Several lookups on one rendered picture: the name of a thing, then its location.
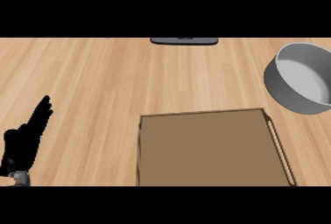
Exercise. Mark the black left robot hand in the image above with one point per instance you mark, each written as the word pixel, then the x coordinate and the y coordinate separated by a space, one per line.
pixel 26 137

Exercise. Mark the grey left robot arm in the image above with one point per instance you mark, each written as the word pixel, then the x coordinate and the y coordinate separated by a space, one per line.
pixel 21 178

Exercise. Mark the brown wooden tray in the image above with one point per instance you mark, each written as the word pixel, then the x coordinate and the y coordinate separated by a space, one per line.
pixel 212 150

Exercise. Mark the grey metal pot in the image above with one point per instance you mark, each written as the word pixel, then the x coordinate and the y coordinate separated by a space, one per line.
pixel 302 80

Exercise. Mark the dark grey flat appliance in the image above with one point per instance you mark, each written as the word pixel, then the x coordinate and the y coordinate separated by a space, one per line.
pixel 184 41

